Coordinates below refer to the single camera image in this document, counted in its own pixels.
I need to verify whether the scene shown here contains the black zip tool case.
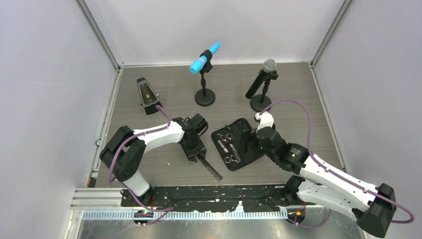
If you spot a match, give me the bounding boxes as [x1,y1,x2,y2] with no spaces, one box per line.
[211,118,264,171]

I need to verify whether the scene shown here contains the silver scissors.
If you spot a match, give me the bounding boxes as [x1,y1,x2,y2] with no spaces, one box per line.
[223,144,241,164]
[217,134,229,153]

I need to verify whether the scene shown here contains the black comb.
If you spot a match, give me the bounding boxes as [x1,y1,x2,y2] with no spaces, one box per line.
[197,154,223,181]

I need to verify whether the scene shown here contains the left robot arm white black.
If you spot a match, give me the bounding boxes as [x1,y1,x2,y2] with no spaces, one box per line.
[100,114,208,206]

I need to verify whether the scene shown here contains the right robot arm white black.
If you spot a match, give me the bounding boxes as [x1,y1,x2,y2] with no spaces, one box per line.
[247,126,398,238]

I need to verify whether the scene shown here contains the right black microphone stand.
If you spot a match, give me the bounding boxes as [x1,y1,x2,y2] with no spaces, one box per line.
[250,80,272,112]

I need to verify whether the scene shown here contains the black microphone stand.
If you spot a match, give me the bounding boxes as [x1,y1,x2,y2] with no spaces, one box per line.
[250,80,272,112]
[195,49,215,107]

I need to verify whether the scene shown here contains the left black microphone stand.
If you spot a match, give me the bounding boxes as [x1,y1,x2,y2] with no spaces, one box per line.
[195,49,215,107]

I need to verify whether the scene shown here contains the black metronome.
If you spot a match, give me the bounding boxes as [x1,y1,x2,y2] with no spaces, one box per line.
[136,77,162,115]

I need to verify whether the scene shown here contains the blue microphone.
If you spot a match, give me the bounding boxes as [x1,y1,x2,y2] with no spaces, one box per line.
[189,42,221,74]

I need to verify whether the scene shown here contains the black silver microphone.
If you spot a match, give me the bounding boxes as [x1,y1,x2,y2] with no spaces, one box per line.
[245,59,278,99]

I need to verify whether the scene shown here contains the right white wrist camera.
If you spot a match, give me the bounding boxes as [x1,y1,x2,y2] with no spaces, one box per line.
[254,111,274,131]

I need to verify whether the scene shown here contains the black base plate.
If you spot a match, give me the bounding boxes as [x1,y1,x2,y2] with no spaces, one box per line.
[120,184,308,213]

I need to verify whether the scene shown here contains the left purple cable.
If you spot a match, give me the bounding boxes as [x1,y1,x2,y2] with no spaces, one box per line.
[108,105,175,227]

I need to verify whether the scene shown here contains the purple cable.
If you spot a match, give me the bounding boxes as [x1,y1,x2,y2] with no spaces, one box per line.
[108,105,175,227]
[258,99,416,229]

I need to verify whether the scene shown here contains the aluminium rail front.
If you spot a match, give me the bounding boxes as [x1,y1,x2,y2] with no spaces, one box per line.
[69,187,370,221]

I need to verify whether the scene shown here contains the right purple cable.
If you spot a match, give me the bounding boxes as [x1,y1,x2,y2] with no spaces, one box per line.
[258,99,416,229]

